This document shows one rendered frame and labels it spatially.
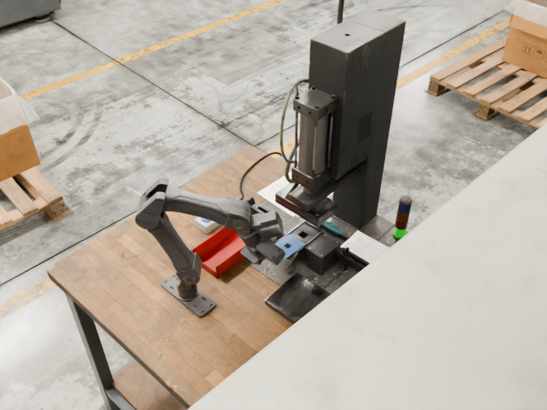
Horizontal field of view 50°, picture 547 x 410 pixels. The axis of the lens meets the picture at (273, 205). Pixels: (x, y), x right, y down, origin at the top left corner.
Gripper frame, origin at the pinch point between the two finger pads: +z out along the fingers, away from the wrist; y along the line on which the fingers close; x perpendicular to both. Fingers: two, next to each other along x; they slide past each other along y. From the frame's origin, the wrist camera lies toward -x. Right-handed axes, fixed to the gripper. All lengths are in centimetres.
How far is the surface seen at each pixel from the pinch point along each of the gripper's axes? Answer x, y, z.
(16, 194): 201, -42, 77
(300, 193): 0.3, 21.1, -8.2
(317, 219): -8.5, 17.6, -5.2
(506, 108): 36, 214, 201
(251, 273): 6.3, -6.3, 9.9
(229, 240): 22.5, -1.0, 12.0
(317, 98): -1, 38, -36
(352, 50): -7, 50, -46
